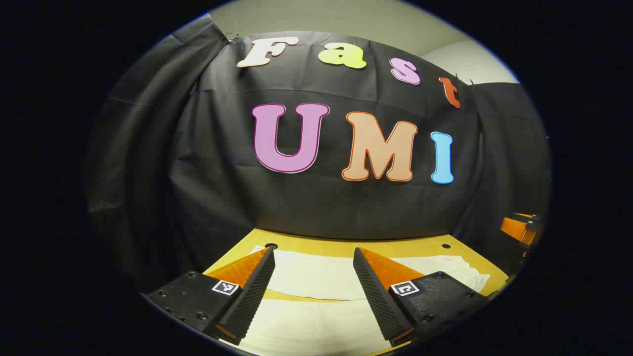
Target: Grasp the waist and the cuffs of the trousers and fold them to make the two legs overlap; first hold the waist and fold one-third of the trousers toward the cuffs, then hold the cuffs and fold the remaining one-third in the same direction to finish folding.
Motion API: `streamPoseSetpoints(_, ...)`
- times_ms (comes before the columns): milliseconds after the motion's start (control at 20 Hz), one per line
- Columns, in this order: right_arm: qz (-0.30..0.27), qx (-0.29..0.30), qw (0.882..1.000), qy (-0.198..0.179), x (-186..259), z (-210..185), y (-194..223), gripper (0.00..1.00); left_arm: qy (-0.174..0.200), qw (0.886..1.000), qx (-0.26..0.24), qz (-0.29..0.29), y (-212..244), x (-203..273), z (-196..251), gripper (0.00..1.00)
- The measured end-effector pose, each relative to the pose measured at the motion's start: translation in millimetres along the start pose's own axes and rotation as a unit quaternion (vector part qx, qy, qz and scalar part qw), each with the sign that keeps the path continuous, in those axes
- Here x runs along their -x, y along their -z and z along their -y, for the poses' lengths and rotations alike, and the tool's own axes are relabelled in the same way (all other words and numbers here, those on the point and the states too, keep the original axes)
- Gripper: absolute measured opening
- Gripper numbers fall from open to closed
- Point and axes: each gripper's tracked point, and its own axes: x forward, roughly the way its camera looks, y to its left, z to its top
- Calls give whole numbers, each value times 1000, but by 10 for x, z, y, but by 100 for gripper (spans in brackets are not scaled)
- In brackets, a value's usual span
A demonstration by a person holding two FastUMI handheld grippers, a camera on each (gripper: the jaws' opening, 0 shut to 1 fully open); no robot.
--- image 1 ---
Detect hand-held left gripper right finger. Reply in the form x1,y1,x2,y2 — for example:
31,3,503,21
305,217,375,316
353,246,491,347

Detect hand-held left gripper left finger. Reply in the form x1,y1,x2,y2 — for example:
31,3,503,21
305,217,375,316
140,246,276,346

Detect cream white jeans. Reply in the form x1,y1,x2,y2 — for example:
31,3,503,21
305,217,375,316
220,246,491,356

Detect black backdrop cloth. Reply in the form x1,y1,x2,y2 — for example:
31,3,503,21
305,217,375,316
87,15,552,292

